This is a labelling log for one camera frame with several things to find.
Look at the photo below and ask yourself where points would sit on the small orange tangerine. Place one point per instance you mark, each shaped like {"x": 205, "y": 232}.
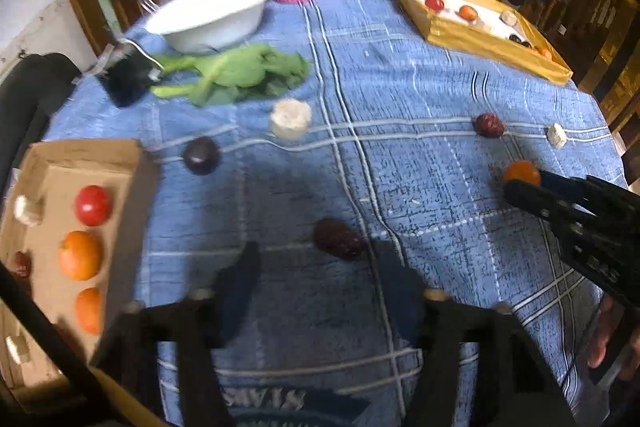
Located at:
{"x": 522, "y": 170}

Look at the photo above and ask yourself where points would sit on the dark plum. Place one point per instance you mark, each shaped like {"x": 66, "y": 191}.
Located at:
{"x": 201, "y": 156}

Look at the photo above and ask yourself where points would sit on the large white cylinder piece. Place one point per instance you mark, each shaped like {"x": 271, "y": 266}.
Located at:
{"x": 18, "y": 349}

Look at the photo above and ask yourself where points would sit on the yellow tray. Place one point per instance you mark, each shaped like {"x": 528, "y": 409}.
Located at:
{"x": 500, "y": 34}

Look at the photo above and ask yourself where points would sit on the green leafy vegetable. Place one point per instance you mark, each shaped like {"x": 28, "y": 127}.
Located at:
{"x": 253, "y": 72}

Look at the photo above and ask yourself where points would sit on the blue plaid tablecloth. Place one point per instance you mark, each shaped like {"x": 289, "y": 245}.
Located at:
{"x": 392, "y": 152}

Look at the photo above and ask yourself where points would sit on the large orange tangerine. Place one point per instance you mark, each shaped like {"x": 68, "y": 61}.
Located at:
{"x": 80, "y": 255}

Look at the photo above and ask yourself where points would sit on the black chair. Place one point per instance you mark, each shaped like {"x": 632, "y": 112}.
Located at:
{"x": 35, "y": 89}

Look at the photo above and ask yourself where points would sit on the red tomato in yellow tray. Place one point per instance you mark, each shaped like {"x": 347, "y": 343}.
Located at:
{"x": 437, "y": 6}

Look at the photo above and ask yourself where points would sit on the small white piece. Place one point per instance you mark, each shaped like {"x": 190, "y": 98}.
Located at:
{"x": 556, "y": 136}

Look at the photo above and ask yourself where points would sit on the red cherry tomato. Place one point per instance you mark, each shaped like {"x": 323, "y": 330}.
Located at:
{"x": 93, "y": 205}

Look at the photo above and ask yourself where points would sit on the white enamel bowl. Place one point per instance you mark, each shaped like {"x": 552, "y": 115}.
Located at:
{"x": 203, "y": 26}

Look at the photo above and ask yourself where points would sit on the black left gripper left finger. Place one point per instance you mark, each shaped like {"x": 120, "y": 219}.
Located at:
{"x": 204, "y": 320}

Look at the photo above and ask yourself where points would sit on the small black cup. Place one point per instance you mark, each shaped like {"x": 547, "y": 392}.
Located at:
{"x": 126, "y": 72}

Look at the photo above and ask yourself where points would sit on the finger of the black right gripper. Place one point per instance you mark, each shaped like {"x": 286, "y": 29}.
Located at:
{"x": 571, "y": 189}
{"x": 561, "y": 215}

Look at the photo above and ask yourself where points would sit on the brown cardboard tray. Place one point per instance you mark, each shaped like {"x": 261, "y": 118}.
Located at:
{"x": 73, "y": 227}

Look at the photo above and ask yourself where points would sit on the orange fruit in yellow tray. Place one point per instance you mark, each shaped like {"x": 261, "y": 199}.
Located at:
{"x": 468, "y": 13}

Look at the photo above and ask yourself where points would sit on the small dark red date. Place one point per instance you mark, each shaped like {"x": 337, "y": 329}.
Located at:
{"x": 489, "y": 125}

